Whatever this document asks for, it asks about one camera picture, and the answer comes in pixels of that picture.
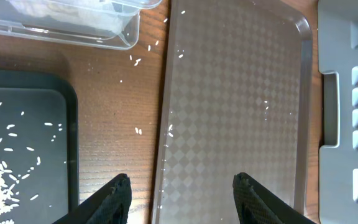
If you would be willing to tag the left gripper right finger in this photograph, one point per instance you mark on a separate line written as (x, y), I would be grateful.
(257, 205)

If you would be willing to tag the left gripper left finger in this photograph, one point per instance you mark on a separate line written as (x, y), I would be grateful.
(109, 205)

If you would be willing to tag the white tissue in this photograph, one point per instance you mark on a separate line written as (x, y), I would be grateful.
(91, 13)

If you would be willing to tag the grey dishwasher rack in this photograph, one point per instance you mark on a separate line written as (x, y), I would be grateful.
(338, 156)

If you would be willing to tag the brown serving tray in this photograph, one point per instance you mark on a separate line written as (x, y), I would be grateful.
(236, 99)

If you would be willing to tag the black plastic tray bin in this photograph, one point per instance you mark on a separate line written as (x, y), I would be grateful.
(39, 144)

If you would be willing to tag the clear plastic bin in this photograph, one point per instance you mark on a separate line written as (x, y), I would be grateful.
(13, 23)

